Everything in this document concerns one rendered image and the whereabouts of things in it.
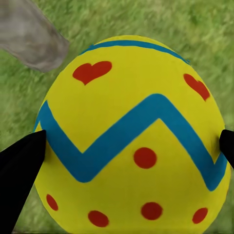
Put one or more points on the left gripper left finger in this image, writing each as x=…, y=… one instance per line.
x=19, y=166

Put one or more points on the tree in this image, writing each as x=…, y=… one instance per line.
x=27, y=35

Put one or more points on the easter egg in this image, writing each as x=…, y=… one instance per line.
x=132, y=143

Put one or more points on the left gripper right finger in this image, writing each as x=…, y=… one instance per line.
x=226, y=141

